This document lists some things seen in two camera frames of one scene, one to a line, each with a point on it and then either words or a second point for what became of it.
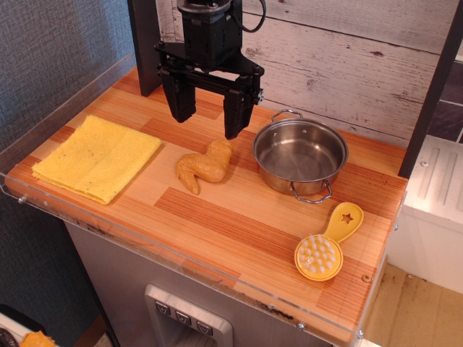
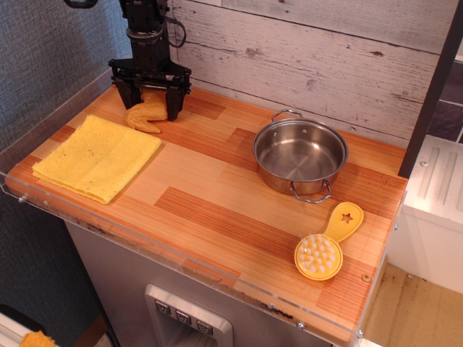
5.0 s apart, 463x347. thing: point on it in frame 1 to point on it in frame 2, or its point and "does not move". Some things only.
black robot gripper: x=211 y=56 to x=150 y=68
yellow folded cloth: x=98 y=160 does not move
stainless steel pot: x=300 y=155 does not move
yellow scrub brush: x=319 y=257 does not move
